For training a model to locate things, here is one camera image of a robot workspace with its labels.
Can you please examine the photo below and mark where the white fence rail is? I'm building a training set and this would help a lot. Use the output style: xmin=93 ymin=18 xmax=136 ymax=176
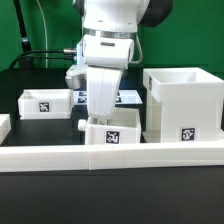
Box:
xmin=0 ymin=114 xmax=11 ymax=145
xmin=0 ymin=141 xmax=224 ymax=172

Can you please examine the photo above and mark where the white left fence rail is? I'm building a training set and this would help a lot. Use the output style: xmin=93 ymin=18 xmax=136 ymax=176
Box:
xmin=0 ymin=114 xmax=11 ymax=145

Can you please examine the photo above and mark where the black cable with connector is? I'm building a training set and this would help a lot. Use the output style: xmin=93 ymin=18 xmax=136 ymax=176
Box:
xmin=8 ymin=48 xmax=78 ymax=70

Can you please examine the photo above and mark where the white front drawer box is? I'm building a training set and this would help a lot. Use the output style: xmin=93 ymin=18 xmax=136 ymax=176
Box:
xmin=78 ymin=107 xmax=141 ymax=145

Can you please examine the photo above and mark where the white drawer box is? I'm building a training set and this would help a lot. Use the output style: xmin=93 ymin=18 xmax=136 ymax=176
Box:
xmin=18 ymin=89 xmax=74 ymax=120
xmin=78 ymin=107 xmax=141 ymax=145

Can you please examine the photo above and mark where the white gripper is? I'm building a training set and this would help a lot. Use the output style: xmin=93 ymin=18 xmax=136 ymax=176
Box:
xmin=65 ymin=35 xmax=134 ymax=125

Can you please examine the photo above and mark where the marker sheet on table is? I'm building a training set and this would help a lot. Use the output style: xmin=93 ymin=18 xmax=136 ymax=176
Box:
xmin=74 ymin=90 xmax=142 ymax=105

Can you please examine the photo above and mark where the black stand pole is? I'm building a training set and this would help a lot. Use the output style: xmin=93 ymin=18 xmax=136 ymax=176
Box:
xmin=13 ymin=0 xmax=34 ymax=70

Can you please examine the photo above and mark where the white drawer cabinet frame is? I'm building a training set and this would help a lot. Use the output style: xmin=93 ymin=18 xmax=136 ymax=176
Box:
xmin=143 ymin=68 xmax=224 ymax=143

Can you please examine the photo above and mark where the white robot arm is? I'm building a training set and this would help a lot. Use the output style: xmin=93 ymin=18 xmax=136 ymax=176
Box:
xmin=66 ymin=0 xmax=173 ymax=122

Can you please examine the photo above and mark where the white cable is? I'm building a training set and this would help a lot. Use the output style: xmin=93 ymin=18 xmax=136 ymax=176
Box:
xmin=35 ymin=0 xmax=49 ymax=69

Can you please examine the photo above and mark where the white front fence rail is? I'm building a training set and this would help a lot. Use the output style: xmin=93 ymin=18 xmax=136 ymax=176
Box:
xmin=0 ymin=141 xmax=224 ymax=172

